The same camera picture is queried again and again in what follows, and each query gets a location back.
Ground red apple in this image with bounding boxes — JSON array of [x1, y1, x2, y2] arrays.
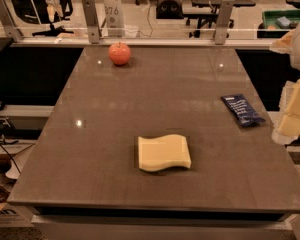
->
[[108, 42, 131, 66]]

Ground left metal bracket post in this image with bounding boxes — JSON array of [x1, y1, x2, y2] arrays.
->
[[0, 0, 23, 42]]

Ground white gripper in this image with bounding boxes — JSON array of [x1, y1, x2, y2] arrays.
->
[[269, 23, 300, 145]]

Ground green plastic bin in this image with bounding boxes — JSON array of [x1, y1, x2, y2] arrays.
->
[[257, 9, 300, 38]]

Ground dark blue snack packet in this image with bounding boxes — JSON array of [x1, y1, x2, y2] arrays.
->
[[221, 94, 265, 127]]

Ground metal bracket post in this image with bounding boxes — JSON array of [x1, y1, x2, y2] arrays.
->
[[0, 0, 23, 42], [82, 0, 101, 44], [214, 0, 234, 45]]

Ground right metal bracket post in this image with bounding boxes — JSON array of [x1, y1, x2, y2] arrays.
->
[[214, 0, 234, 45]]

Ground black cables at left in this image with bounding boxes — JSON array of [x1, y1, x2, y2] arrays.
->
[[0, 108, 23, 175]]

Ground middle metal bracket post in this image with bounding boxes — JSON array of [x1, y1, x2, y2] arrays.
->
[[82, 0, 101, 44]]

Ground clear acrylic barrier panel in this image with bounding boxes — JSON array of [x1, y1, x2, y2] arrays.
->
[[0, 25, 291, 41]]

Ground white numbered pillar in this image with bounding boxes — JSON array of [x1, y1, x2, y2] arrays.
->
[[103, 0, 125, 37]]

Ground yellow wavy sponge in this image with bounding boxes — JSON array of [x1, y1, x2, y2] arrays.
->
[[138, 134, 191, 172]]

